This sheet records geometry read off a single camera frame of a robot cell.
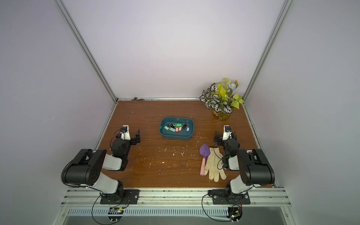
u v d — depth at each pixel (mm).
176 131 1002
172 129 1005
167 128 1009
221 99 895
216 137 846
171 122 1034
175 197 745
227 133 783
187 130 1004
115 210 716
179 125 1034
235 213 700
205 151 876
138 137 852
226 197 671
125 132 773
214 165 841
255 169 442
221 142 815
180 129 1007
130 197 729
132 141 828
